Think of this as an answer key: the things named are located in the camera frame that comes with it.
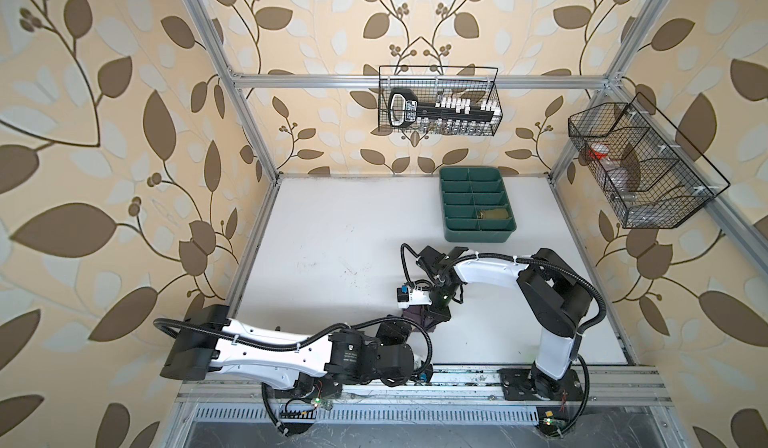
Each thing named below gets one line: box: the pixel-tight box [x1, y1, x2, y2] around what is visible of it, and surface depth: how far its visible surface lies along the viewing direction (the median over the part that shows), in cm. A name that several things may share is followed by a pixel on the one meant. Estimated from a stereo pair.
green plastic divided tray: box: [439, 166, 517, 242], surface depth 105 cm
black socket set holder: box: [388, 88, 502, 130], surface depth 85 cm
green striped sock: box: [477, 208, 509, 219], surface depth 104 cm
